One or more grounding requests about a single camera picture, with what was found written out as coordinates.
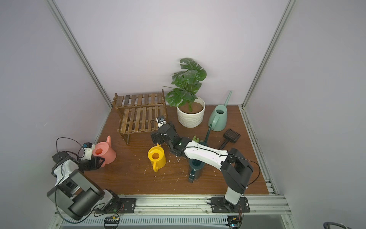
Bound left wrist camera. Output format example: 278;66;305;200
81;142;95;160

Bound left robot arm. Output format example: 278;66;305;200
47;151;123;221

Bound white ribbed plant pot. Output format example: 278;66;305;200
177;97;206;128

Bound dark green watering can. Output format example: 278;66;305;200
188;124;212;183

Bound yellow watering can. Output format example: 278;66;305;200
148;144;166;173

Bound green toy rake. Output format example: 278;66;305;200
193;136;203;143

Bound wooden two-tier shelf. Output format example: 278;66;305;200
112;91;169;144

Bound aluminium front rail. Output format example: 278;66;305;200
48;195;298;229

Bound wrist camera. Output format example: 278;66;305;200
156;115;167;128
81;142;95;160

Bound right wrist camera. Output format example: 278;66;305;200
156;115;167;128

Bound black toy scoop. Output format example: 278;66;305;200
219;128;241;150

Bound light green watering can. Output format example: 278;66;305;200
208;91;232;132

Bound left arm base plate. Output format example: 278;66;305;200
114;198;137;214

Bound pink watering can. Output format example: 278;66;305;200
92;135;116;167

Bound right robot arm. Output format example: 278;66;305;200
151;123;254;211

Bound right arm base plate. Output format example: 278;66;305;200
206;197;251;213

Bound green monstera plant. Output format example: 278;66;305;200
166;57;207;112

